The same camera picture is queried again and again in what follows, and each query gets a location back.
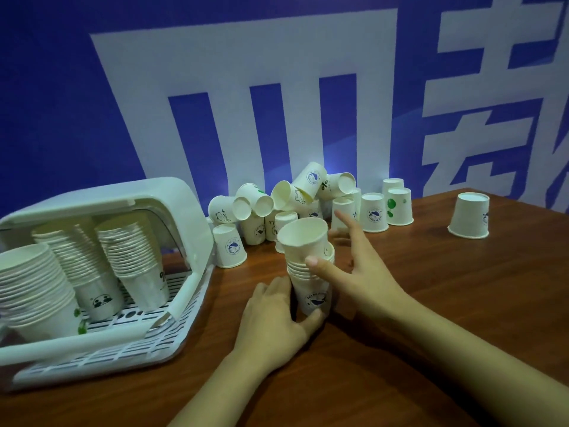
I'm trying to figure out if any person's left hand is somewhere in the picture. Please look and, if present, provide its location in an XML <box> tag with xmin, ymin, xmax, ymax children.
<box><xmin>233</xmin><ymin>275</ymin><xmax>328</xmax><ymax>375</ymax></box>

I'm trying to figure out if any person's right hand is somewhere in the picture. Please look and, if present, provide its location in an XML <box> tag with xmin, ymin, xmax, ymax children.
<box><xmin>304</xmin><ymin>210</ymin><xmax>417</xmax><ymax>323</ymax></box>

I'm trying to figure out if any blue print white paper cup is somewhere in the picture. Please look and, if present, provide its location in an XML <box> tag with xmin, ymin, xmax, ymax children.
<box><xmin>291</xmin><ymin>278</ymin><xmax>333</xmax><ymax>317</ymax></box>

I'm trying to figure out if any pile of paper cups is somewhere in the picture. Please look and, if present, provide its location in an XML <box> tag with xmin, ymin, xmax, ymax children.
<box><xmin>207</xmin><ymin>162</ymin><xmax>491</xmax><ymax>268</ymax></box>

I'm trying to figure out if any smiley print white paper cup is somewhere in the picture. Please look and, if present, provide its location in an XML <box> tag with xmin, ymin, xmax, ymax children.
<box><xmin>277</xmin><ymin>216</ymin><xmax>335</xmax><ymax>265</ymax></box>

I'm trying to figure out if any percent print white paper cup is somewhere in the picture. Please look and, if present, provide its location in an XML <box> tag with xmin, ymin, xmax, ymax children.
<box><xmin>120</xmin><ymin>262</ymin><xmax>171</xmax><ymax>313</ymax></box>

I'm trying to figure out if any white plastic storage box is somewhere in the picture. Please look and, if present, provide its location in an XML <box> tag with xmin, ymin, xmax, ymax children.
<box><xmin>0</xmin><ymin>176</ymin><xmax>218</xmax><ymax>393</ymax></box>

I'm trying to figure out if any panda print white paper cup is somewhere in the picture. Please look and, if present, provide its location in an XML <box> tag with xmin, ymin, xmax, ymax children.
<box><xmin>75</xmin><ymin>273</ymin><xmax>125</xmax><ymax>323</ymax></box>

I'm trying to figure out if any green leaf print paper cup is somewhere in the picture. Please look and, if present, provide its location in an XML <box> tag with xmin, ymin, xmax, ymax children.
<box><xmin>8</xmin><ymin>302</ymin><xmax>88</xmax><ymax>343</ymax></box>

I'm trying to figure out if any person's right forearm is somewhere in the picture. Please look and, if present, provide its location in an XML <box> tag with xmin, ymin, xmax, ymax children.
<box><xmin>369</xmin><ymin>293</ymin><xmax>569</xmax><ymax>427</ymax></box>

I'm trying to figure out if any brown wooden table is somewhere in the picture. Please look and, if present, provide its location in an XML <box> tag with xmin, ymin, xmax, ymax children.
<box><xmin>0</xmin><ymin>187</ymin><xmax>569</xmax><ymax>427</ymax></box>

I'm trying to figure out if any white slotted drain tray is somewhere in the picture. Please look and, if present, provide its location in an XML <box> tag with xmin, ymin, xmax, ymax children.
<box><xmin>13</xmin><ymin>266</ymin><xmax>214</xmax><ymax>390</ymax></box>

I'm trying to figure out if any blue white backdrop banner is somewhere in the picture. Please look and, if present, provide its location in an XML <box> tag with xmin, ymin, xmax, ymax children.
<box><xmin>0</xmin><ymin>0</ymin><xmax>569</xmax><ymax>221</ymax></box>

